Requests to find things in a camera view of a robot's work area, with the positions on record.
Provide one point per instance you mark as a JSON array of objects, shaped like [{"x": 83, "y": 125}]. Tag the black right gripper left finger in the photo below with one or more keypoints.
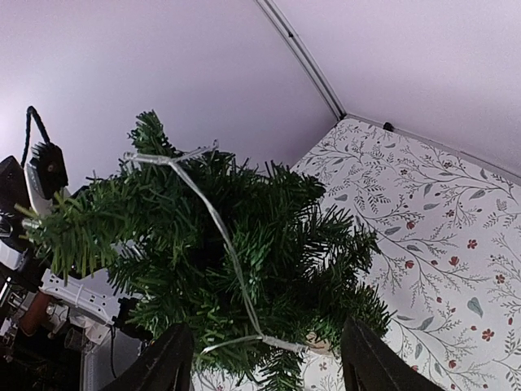
[{"x": 164, "y": 366}]

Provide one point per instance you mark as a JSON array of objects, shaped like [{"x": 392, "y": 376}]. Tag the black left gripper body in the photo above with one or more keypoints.
[{"x": 14, "y": 192}]

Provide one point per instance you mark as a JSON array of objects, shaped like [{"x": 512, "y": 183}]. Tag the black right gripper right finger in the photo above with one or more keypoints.
[{"x": 369, "y": 364}]

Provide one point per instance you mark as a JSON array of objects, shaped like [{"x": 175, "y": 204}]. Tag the clear string light garland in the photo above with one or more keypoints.
[{"x": 174, "y": 164}]

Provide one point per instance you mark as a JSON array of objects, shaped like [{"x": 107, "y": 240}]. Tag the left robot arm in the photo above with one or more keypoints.
[{"x": 55, "y": 334}]

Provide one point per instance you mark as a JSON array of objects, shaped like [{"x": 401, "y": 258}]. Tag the pale round tree base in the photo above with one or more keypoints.
[{"x": 317, "y": 344}]

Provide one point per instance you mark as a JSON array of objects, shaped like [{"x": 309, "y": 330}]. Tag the small green christmas tree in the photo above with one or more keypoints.
[{"x": 156, "y": 238}]

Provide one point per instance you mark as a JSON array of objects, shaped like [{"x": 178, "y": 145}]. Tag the floral patterned table mat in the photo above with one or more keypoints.
[{"x": 448, "y": 267}]

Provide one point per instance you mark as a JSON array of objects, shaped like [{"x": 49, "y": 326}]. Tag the black corner clip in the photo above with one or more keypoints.
[{"x": 388, "y": 126}]

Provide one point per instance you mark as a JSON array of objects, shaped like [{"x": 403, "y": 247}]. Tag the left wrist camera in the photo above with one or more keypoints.
[{"x": 45, "y": 176}]

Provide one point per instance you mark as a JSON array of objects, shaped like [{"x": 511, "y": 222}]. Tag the right aluminium frame post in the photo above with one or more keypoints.
[{"x": 303, "y": 56}]

